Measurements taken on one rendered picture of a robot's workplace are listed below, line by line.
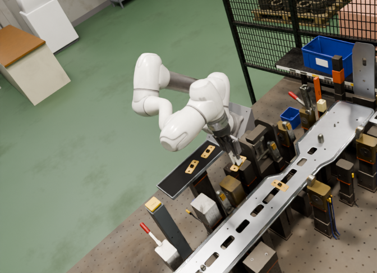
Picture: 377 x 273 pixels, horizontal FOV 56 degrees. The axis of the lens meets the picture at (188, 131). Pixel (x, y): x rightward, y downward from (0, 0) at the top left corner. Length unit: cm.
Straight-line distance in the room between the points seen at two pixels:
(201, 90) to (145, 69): 58
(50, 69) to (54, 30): 165
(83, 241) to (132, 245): 130
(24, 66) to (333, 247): 513
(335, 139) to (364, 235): 48
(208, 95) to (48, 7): 647
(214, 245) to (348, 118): 97
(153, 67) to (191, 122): 62
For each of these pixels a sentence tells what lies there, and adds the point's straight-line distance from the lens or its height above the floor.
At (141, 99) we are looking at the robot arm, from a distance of 177.
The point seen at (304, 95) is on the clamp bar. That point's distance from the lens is 195.
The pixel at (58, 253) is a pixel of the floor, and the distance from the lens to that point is 358.
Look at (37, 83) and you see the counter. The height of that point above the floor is 28.
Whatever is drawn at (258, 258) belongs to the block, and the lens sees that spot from 154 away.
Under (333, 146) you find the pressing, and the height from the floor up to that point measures 100.
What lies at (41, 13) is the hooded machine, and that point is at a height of 79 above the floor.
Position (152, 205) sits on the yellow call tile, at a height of 116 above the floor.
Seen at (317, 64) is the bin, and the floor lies 107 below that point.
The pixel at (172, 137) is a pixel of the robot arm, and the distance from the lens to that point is 122.
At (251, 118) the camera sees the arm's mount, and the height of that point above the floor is 87.
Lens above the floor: 237
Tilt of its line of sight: 38 degrees down
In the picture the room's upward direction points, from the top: 25 degrees counter-clockwise
